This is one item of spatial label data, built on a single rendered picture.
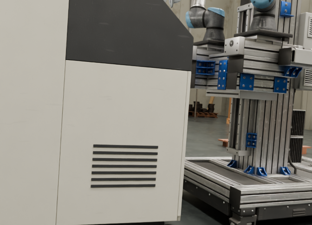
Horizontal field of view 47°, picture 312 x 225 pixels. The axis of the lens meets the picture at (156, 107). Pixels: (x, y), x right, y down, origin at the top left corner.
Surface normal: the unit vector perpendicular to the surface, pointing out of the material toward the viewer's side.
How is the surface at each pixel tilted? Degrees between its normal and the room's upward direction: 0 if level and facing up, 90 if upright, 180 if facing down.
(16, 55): 90
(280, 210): 90
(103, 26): 90
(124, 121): 90
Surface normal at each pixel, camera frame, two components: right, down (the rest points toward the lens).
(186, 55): 0.29, 0.06
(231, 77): -0.92, -0.05
